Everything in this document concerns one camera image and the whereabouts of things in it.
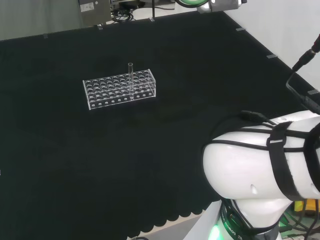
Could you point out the clear plastic test tube rack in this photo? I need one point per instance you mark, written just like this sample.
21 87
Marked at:
120 91

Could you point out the clear glass test tube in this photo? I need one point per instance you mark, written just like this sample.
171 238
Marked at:
130 75

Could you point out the black table cloth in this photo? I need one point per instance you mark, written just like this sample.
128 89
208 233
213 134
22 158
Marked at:
75 150

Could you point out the black tripod pole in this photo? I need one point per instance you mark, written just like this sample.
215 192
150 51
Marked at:
153 8

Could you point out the grey metal box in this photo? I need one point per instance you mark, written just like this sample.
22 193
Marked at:
95 11

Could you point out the yellow stop button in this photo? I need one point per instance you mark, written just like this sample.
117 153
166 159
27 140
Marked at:
310 206

